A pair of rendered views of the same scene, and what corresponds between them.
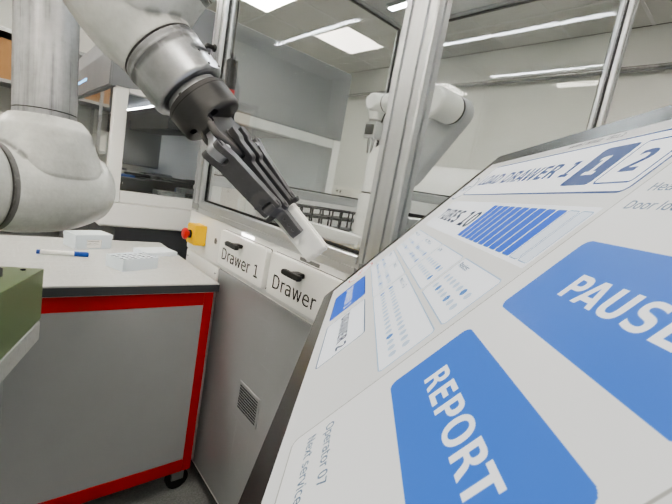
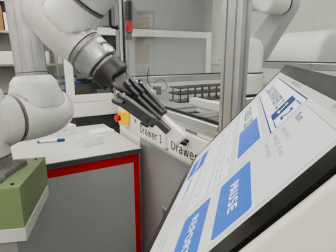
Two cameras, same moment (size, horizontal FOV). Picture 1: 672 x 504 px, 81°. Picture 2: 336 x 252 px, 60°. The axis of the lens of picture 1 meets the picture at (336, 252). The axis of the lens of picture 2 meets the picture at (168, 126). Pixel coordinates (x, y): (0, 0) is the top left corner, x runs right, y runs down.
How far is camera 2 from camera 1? 0.18 m
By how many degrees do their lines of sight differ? 13
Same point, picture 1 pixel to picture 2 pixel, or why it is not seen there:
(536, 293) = (228, 184)
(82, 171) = (55, 101)
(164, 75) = (87, 63)
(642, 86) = not seen: outside the picture
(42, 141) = (33, 90)
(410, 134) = (238, 47)
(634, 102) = not seen: outside the picture
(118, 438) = (98, 244)
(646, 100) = not seen: outside the picture
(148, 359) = (107, 198)
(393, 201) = (234, 90)
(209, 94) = (110, 67)
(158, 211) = (99, 104)
